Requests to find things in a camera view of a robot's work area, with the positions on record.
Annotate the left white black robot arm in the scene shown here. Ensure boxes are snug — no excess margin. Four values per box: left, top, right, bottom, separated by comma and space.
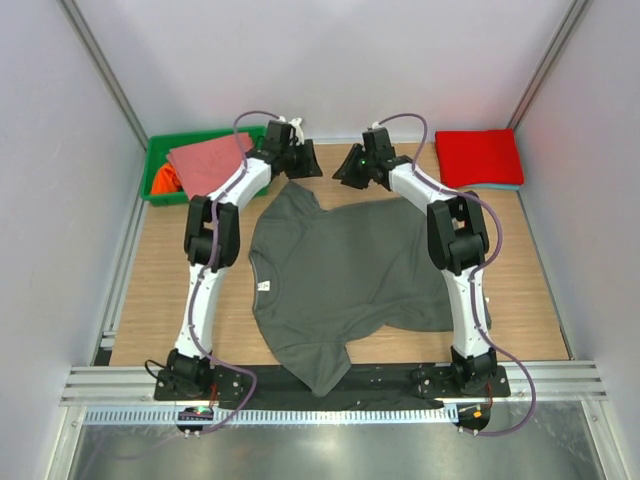
154, 112, 322, 400

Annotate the grey t shirt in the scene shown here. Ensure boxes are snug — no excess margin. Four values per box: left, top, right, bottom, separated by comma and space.
247, 181, 494, 400

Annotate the green plastic bin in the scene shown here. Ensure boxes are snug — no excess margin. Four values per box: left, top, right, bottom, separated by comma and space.
140, 126, 266, 206

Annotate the pink folded t shirt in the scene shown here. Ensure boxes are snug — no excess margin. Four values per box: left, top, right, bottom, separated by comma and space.
166, 133, 254, 199

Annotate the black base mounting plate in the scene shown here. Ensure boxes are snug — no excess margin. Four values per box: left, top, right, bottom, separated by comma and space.
154, 363, 511, 411

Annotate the white slotted cable duct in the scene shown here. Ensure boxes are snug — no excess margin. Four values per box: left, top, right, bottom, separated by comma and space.
84, 404, 458, 426

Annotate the red folded t shirt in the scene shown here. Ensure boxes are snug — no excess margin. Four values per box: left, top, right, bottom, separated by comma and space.
435, 129, 525, 188

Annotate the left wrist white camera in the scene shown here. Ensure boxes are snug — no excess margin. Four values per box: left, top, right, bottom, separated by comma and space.
279, 116, 305, 146

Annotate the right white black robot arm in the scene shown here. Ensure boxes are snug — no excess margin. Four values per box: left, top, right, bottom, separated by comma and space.
333, 124, 497, 396

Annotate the orange t shirt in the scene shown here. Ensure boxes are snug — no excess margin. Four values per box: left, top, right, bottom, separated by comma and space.
150, 162, 183, 196

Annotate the light blue folded t shirt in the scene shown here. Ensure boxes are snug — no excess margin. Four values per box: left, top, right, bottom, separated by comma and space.
469, 183, 520, 191

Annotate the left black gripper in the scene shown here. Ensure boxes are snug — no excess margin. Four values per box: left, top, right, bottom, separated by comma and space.
280, 139, 322, 179

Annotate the aluminium frame rail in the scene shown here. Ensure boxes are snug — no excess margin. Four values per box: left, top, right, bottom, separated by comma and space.
59, 365, 161, 407

